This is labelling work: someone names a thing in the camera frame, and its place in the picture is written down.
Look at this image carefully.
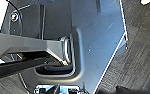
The grey robot torso limb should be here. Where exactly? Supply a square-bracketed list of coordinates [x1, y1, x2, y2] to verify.
[0, 31, 74, 84]

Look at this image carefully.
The thin dark cable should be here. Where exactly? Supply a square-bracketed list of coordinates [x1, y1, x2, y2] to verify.
[6, 0, 27, 38]

